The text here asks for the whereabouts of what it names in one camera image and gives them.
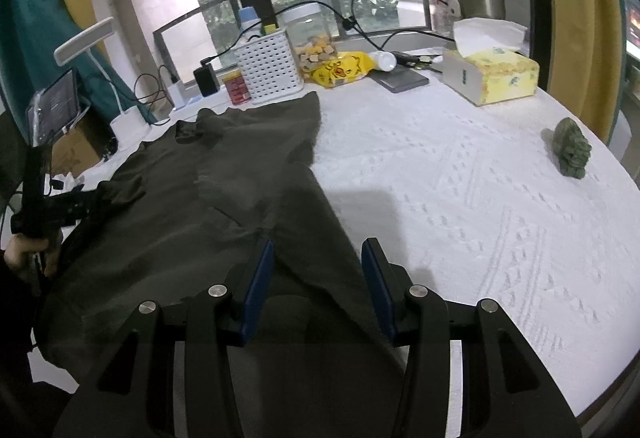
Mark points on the computer monitor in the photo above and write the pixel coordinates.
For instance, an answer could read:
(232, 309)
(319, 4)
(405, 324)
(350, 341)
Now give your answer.
(632, 23)

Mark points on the yellow tissue box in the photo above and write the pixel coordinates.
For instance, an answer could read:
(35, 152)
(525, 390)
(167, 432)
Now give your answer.
(500, 78)

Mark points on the black charger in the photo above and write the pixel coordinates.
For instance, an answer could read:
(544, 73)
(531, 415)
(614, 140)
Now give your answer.
(206, 80)

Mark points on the person's left hand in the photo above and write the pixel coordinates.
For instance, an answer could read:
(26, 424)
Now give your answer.
(22, 248)

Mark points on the white charger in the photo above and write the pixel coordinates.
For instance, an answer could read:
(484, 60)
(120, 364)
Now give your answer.
(176, 93)

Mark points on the small white bottle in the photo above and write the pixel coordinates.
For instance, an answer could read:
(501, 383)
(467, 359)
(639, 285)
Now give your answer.
(382, 60)

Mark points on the red can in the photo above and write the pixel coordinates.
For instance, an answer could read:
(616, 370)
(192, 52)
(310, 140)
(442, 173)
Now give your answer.
(236, 88)

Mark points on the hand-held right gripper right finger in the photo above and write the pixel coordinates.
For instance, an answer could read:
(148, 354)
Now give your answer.
(375, 288)

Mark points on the cardboard box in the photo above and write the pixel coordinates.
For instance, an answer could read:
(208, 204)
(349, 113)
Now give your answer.
(75, 148)

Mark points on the teal curtain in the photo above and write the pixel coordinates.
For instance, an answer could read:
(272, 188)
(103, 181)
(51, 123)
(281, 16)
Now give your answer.
(35, 18)

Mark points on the tablet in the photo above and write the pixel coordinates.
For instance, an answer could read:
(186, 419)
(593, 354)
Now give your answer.
(55, 105)

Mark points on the green stone figurine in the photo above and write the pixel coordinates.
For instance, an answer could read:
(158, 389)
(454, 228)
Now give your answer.
(570, 150)

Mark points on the grey notebook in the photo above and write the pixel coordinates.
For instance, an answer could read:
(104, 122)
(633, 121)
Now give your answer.
(402, 80)

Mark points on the white plastic basket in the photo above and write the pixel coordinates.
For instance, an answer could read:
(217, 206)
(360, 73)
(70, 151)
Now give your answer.
(270, 68)

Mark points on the glass snack jar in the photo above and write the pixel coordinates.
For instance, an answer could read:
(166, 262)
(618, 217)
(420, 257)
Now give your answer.
(312, 38)

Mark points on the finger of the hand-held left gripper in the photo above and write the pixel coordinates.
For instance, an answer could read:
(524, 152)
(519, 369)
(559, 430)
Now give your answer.
(80, 206)

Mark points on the blue cap bottle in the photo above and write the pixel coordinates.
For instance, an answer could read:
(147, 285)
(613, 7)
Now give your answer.
(248, 20)

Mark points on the dark olive shirt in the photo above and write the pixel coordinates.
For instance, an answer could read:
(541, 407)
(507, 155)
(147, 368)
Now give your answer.
(210, 198)

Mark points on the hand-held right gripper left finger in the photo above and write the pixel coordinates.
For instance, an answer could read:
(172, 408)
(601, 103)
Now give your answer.
(257, 288)

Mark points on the yellow snack bag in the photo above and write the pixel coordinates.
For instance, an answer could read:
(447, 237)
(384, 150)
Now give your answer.
(342, 68)

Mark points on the white desk lamp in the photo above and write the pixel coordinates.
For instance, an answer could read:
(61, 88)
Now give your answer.
(85, 40)

